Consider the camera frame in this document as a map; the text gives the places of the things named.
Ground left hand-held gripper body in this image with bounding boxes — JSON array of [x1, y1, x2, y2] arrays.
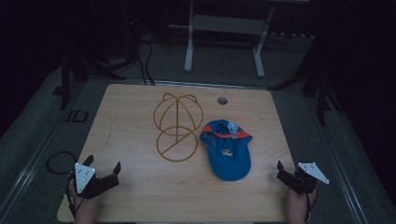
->
[[70, 161, 110, 200]]

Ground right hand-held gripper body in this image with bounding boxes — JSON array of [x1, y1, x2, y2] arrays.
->
[[289, 161, 331, 195]]

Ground person's right hand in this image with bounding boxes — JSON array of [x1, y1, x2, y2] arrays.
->
[[286, 186, 316, 224]]

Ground person's left hand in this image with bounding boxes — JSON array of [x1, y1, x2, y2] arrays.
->
[[68, 180, 101, 224]]

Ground blue cap with orange trim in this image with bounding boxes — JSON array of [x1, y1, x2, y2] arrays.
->
[[199, 119, 254, 182]]

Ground black metal stand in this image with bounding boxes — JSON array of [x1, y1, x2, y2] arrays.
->
[[266, 27, 345, 127], [58, 0, 141, 112]]

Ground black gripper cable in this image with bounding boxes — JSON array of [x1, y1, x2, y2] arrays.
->
[[305, 188, 319, 222], [65, 178, 85, 219]]

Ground black coiled floor cable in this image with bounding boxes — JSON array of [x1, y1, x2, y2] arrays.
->
[[45, 150, 78, 175]]

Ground black rectangular floor frame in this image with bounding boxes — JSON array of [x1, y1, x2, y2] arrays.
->
[[65, 109, 90, 124]]

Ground gold wire hat stand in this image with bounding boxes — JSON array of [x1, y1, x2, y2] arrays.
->
[[152, 92, 205, 163]]

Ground black hanging cables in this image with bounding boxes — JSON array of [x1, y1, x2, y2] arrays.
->
[[135, 36, 156, 87]]

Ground white metal desk frame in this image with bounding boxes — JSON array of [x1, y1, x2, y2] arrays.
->
[[169, 0, 276, 79]]

